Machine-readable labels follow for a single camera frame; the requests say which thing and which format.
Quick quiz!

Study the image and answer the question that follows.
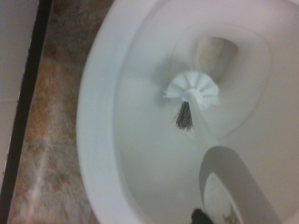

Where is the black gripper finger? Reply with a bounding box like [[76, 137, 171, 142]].
[[190, 208, 216, 224]]

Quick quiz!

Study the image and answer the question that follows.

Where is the white toilet brush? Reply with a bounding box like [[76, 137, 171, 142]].
[[162, 71, 284, 224]]

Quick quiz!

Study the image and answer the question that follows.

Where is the white toilet bowl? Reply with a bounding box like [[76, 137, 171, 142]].
[[75, 0, 299, 224]]

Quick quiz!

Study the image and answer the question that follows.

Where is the black baseboard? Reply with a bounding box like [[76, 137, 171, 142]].
[[0, 0, 53, 224]]

